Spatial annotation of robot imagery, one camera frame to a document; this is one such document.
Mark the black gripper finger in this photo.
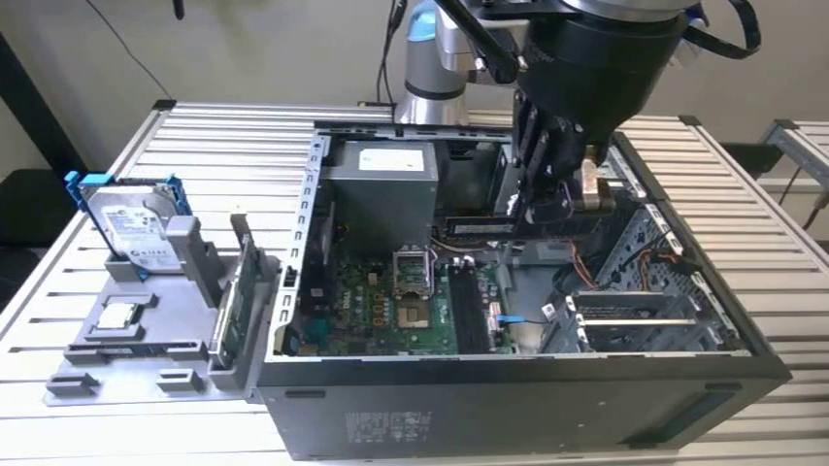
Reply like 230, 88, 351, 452
526, 116, 614, 235
510, 91, 553, 223

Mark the dark RAM stick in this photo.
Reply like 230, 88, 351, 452
66, 342, 203, 354
444, 213, 608, 239

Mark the black RAM slot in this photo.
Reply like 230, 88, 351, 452
457, 259, 477, 354
449, 259, 469, 354
470, 259, 494, 354
462, 259, 486, 354

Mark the grey Dell power supply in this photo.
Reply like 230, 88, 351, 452
322, 140, 442, 244

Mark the grey metal disk bay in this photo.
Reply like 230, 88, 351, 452
541, 289, 740, 354

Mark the metal slat side table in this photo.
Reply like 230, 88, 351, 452
755, 118, 829, 195

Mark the CPU socket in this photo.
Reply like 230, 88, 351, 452
395, 300, 434, 331

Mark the green motherboard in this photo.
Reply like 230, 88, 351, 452
283, 242, 520, 358

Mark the green graphics card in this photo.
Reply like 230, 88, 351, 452
211, 206, 274, 375

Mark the black open PC case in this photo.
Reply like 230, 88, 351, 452
250, 118, 793, 462

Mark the hard disk in blue carrier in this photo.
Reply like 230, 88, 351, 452
64, 169, 191, 276

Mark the grey parts rack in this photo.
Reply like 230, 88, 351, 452
42, 216, 285, 404

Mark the silver CPU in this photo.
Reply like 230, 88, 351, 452
96, 303, 143, 327

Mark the black metal stand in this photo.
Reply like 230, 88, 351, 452
0, 31, 90, 292

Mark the coloured power wire bundle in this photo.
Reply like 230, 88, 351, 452
430, 232, 520, 256

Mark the orange yellow wire pair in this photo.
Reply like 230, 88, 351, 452
568, 241, 601, 292

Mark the black looped wrist cable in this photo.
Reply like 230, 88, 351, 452
682, 0, 761, 60

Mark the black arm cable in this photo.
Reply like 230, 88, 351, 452
374, 0, 407, 106

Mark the metal socket cover frame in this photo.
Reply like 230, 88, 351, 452
393, 250, 434, 297

